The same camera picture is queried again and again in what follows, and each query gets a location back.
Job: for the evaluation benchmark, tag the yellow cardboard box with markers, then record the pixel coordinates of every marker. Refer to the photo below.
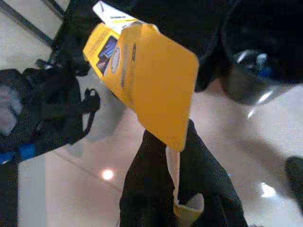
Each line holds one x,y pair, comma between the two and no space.
161,82

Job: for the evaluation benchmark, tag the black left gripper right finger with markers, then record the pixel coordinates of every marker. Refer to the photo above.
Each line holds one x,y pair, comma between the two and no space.
213,189

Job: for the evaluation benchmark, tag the black slanted table leg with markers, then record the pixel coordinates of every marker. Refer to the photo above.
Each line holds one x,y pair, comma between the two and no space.
23,20

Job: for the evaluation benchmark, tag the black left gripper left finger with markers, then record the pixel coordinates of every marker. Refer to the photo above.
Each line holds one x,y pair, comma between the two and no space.
146,189

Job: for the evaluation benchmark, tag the black round rubbish bin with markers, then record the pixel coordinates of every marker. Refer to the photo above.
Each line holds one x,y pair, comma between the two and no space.
248,23

